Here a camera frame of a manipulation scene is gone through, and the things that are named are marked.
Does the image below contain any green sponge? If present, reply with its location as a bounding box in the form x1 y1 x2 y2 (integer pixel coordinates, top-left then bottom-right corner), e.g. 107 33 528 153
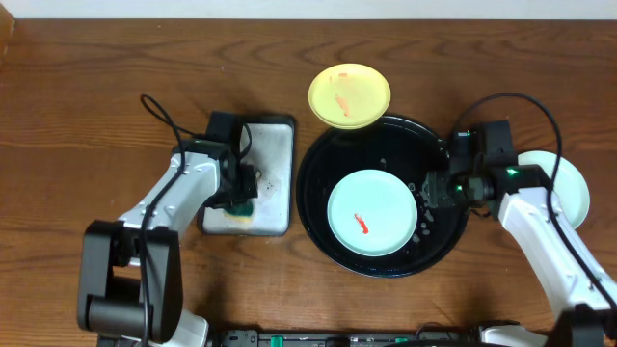
224 200 255 218

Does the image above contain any mint plate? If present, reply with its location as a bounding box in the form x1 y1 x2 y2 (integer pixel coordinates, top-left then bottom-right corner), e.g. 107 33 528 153
518 150 590 228
327 170 418 257

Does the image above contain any yellow plate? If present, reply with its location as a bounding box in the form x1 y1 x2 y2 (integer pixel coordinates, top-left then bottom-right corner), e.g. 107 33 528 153
308 64 391 130

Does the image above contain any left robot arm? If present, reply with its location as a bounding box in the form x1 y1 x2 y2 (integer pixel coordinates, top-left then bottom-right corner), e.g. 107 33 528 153
77 140 256 343

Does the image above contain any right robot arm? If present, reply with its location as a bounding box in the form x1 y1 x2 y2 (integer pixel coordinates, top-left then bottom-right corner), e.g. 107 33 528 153
422 135 616 346

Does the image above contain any black rectangular soap tray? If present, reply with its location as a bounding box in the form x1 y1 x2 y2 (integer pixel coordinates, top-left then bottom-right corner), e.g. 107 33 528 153
198 115 295 237

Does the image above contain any black round tray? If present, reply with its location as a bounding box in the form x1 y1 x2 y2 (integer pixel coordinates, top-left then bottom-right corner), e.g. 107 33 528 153
296 116 469 278

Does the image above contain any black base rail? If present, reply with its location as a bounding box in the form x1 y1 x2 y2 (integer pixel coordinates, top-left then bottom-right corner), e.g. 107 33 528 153
205 330 479 347

